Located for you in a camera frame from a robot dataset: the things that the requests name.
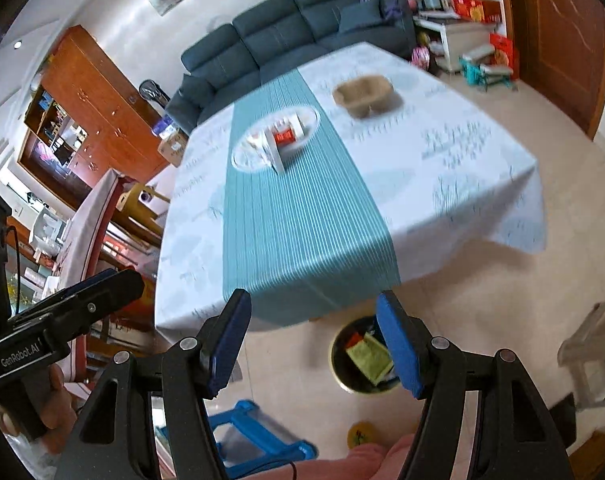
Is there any white low cabinet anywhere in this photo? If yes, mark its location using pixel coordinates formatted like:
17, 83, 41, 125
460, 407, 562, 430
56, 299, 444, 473
415, 15, 501, 73

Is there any black cable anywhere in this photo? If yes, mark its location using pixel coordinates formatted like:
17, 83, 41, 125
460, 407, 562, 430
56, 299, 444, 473
262, 460, 299, 480
3, 225, 22, 313

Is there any brown paper bowl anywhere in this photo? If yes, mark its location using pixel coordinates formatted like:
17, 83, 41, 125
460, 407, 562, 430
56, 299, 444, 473
333, 75, 403, 118

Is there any brown cardboard box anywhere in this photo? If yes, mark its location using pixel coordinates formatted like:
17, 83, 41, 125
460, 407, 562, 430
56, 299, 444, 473
157, 129, 189, 167

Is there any white plastic stool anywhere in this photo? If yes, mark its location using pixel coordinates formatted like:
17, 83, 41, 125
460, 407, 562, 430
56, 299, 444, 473
557, 300, 605, 411

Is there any white rack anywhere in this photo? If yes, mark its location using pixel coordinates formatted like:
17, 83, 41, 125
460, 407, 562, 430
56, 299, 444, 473
30, 207, 66, 256

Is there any purple backpack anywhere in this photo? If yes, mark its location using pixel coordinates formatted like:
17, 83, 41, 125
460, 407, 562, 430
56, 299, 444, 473
379, 0, 413, 23

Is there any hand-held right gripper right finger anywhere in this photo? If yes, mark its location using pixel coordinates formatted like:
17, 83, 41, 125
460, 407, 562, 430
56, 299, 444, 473
376, 290, 576, 480

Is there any yellow green snack bag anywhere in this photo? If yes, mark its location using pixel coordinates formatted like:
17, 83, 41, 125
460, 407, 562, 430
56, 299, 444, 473
346, 335, 396, 386

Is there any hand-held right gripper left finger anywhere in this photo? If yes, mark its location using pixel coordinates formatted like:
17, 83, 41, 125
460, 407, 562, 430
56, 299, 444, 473
55, 288, 253, 480

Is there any dark teal cushion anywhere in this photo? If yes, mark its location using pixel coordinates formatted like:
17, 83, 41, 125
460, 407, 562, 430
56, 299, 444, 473
339, 2, 383, 33
180, 72, 218, 111

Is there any white plate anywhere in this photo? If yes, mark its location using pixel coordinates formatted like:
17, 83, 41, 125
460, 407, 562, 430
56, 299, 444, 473
232, 105, 321, 173

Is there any small red gift box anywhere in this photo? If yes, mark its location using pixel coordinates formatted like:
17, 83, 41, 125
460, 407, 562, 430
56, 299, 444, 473
489, 32, 519, 80

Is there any brown wooden door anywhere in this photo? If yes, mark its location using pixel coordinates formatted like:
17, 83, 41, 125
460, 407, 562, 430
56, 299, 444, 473
497, 0, 605, 141

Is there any yellow embroidered slipper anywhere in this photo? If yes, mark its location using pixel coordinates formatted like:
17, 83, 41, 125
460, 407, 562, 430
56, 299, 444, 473
349, 421, 383, 448

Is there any wooden side table with cloth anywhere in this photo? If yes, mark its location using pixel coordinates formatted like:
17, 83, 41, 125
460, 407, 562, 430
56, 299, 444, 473
52, 167, 168, 396

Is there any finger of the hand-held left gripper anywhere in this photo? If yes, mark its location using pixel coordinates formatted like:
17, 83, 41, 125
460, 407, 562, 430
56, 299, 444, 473
50, 269, 146, 333
12, 270, 120, 318

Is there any large red gift box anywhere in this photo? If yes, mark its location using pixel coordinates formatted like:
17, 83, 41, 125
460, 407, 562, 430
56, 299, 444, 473
451, 0, 501, 23

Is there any leaf print tablecloth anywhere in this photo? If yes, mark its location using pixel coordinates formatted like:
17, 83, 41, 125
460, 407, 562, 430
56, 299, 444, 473
155, 41, 548, 346

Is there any orange wooden cabinet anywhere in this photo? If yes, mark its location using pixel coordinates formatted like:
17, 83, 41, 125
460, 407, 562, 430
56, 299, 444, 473
17, 25, 170, 211

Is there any black trash bin yellow rim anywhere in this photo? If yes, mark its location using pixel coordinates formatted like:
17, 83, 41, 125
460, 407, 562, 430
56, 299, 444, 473
329, 316, 408, 396

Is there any dark teal sofa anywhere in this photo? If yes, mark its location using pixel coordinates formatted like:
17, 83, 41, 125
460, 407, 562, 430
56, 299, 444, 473
165, 0, 416, 128

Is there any person's pink trouser leg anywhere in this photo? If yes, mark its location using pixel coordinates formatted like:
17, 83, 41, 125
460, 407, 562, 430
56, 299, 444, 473
313, 432, 418, 480

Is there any teal folding stool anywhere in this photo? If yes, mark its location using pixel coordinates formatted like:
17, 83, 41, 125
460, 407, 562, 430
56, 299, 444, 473
457, 44, 513, 92

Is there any yellow plastic stool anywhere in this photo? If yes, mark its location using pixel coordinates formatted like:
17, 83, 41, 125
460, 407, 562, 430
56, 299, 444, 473
117, 182, 170, 233

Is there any person's left hand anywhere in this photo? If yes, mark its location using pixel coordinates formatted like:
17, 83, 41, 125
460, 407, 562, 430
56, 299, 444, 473
35, 362, 80, 453

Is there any blue plastic stool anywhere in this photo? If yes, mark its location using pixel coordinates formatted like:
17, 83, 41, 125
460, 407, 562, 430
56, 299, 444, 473
207, 400, 318, 466

